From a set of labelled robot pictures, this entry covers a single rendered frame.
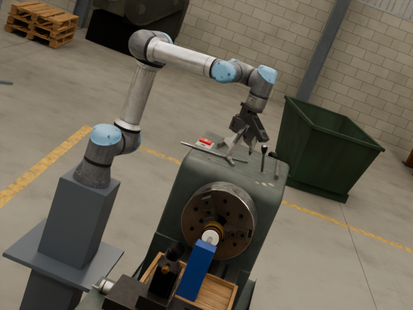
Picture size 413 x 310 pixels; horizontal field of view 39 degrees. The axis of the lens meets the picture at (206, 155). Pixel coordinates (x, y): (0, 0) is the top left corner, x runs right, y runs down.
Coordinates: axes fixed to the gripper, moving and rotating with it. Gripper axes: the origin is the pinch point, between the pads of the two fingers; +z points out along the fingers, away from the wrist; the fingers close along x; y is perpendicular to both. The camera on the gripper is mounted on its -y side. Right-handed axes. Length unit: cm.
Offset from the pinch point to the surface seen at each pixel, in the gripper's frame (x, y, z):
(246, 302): -69, 7, 90
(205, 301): 7, -14, 55
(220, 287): -8, -10, 55
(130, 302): 49, -12, 46
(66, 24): -436, 690, 110
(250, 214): -18.4, -3.6, 25.4
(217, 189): -10.2, 10.9, 21.1
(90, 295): 55, 0, 51
